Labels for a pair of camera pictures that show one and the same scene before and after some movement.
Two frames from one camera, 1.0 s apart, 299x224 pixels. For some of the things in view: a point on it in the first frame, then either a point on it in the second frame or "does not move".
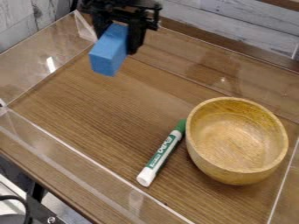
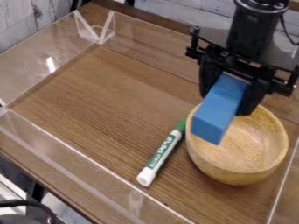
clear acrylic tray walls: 186,140 does not move
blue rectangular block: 106,55 -> 218,107
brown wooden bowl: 237,140 does not move
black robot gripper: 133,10 -> 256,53
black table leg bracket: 38,213 does not move
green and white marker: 144,176 does not move
